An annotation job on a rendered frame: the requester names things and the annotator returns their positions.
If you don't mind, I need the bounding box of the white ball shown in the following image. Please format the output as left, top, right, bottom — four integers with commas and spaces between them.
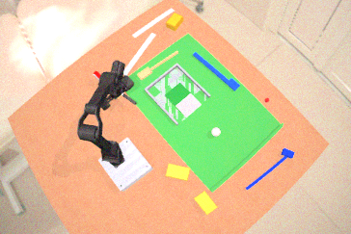
211, 127, 221, 137

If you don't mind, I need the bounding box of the green flat mat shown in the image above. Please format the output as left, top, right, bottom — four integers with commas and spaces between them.
126, 34, 281, 191

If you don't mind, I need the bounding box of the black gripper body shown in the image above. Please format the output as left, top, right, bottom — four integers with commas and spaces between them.
100, 75, 135, 111

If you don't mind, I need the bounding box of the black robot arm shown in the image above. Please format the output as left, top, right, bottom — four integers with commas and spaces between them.
77, 60, 125, 169

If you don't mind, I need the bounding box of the white flat bar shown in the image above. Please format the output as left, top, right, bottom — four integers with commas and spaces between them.
123, 33, 156, 75
132, 9, 174, 39

